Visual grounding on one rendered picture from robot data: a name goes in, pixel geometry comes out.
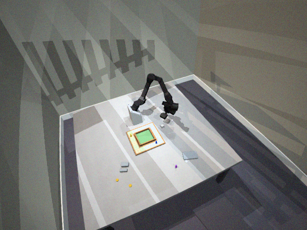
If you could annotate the cream game board with green tray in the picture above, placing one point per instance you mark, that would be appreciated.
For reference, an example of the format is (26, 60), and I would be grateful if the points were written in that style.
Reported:
(144, 136)

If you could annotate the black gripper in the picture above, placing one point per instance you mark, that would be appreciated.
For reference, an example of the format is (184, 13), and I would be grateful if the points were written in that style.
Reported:
(164, 115)

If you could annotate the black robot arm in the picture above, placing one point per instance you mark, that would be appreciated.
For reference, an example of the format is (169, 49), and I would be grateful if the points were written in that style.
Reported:
(168, 97)

